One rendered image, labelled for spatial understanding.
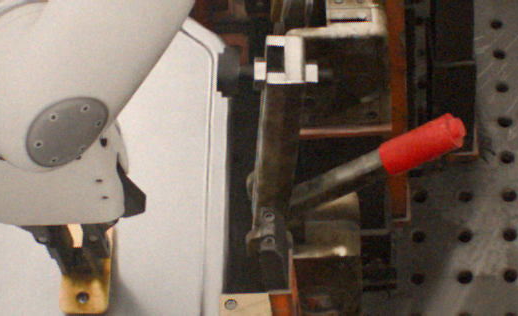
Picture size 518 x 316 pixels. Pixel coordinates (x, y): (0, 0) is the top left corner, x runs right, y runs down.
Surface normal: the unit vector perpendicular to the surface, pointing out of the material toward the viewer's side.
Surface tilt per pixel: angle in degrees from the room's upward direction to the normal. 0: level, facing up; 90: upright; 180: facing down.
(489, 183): 0
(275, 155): 90
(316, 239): 0
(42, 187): 91
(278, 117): 90
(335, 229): 0
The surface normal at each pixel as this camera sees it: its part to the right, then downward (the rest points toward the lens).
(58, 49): 0.07, 0.36
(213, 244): -0.11, -0.59
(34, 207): -0.03, 0.84
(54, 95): 0.30, 0.50
